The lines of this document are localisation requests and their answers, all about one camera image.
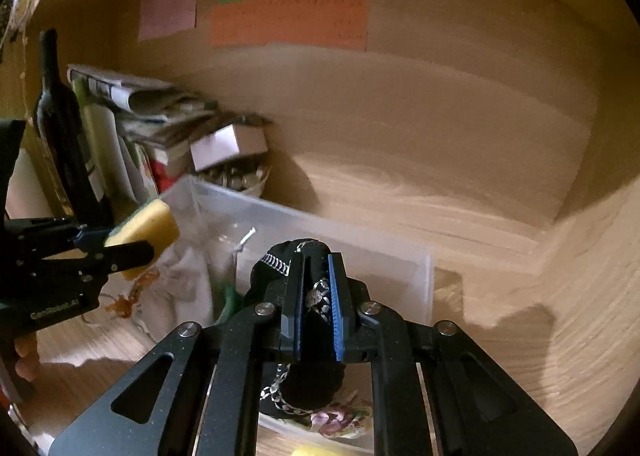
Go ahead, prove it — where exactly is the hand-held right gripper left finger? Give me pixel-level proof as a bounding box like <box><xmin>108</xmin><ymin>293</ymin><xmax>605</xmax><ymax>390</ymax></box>
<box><xmin>47</xmin><ymin>252</ymin><xmax>308</xmax><ymax>456</ymax></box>

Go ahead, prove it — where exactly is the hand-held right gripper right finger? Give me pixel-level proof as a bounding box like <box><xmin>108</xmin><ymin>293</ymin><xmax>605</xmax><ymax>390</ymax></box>
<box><xmin>326</xmin><ymin>252</ymin><xmax>577</xmax><ymax>456</ymax></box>

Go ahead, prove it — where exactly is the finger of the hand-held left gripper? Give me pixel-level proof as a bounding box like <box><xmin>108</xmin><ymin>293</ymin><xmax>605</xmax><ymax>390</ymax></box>
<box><xmin>101</xmin><ymin>240</ymin><xmax>155</xmax><ymax>279</ymax></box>
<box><xmin>72</xmin><ymin>225</ymin><xmax>122</xmax><ymax>257</ymax></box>

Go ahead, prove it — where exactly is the yellow sponge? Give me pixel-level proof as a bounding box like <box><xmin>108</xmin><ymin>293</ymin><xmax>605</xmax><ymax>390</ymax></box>
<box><xmin>105</xmin><ymin>199</ymin><xmax>181</xmax><ymax>283</ymax></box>

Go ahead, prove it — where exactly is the black cloth with silver chain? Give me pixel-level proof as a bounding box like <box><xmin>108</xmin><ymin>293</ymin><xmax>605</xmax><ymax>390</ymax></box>
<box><xmin>244</xmin><ymin>238</ymin><xmax>352</xmax><ymax>413</ymax></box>

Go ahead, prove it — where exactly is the clear plastic storage bin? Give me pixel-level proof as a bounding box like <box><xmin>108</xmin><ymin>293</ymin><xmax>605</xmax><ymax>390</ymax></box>
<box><xmin>134</xmin><ymin>175</ymin><xmax>437</xmax><ymax>456</ymax></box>

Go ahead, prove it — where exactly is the green soft item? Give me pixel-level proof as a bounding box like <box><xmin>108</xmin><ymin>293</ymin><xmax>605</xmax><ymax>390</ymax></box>
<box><xmin>217</xmin><ymin>283</ymin><xmax>244</xmax><ymax>325</ymax></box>

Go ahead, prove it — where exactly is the person's left hand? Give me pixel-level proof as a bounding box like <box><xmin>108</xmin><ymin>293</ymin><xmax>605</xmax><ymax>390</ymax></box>
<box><xmin>14</xmin><ymin>335</ymin><xmax>42</xmax><ymax>383</ymax></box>

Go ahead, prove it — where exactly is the white cloth with orange print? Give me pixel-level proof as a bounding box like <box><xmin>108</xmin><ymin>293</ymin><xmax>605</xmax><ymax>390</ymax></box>
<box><xmin>99</xmin><ymin>230</ymin><xmax>222</xmax><ymax>337</ymax></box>

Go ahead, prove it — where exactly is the white paper roll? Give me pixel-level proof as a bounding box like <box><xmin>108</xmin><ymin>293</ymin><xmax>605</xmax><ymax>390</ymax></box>
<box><xmin>82</xmin><ymin>102</ymin><xmax>139</xmax><ymax>209</ymax></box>

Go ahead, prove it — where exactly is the red and white carton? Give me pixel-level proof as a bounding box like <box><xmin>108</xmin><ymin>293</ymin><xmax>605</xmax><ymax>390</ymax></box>
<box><xmin>142</xmin><ymin>143</ymin><xmax>194</xmax><ymax>197</ymax></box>

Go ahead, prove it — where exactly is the floral patterned cloth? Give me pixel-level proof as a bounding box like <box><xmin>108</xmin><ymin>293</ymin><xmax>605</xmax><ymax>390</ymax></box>
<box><xmin>309</xmin><ymin>388</ymin><xmax>374</xmax><ymax>440</ymax></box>

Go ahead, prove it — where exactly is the dark wine bottle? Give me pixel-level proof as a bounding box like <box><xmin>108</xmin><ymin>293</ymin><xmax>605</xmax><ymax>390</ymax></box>
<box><xmin>32</xmin><ymin>28</ymin><xmax>114</xmax><ymax>227</ymax></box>

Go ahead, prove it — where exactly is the basket of small items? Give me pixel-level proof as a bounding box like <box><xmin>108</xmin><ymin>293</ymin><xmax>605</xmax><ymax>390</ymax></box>
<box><xmin>200</xmin><ymin>161</ymin><xmax>274</xmax><ymax>199</ymax></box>

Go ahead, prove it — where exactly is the small cardboard box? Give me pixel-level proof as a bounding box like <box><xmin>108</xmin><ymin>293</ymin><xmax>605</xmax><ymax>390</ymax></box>
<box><xmin>188</xmin><ymin>123</ymin><xmax>269</xmax><ymax>173</ymax></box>

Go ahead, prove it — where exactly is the stack of folded newspapers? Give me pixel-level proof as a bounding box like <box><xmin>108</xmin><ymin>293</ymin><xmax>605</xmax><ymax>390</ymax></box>
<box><xmin>67</xmin><ymin>63</ymin><xmax>219</xmax><ymax>137</ymax></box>

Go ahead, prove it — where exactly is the pink paper note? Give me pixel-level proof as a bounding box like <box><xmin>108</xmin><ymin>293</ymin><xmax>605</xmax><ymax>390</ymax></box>
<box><xmin>137</xmin><ymin>0</ymin><xmax>199</xmax><ymax>42</ymax></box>

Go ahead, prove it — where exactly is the pale patterned cloth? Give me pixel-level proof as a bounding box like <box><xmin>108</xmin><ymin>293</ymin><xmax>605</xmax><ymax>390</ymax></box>
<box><xmin>0</xmin><ymin>0</ymin><xmax>49</xmax><ymax>52</ymax></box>

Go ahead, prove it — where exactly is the orange paper note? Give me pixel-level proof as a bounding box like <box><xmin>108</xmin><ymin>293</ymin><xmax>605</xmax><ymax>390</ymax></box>
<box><xmin>209</xmin><ymin>0</ymin><xmax>369</xmax><ymax>53</ymax></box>

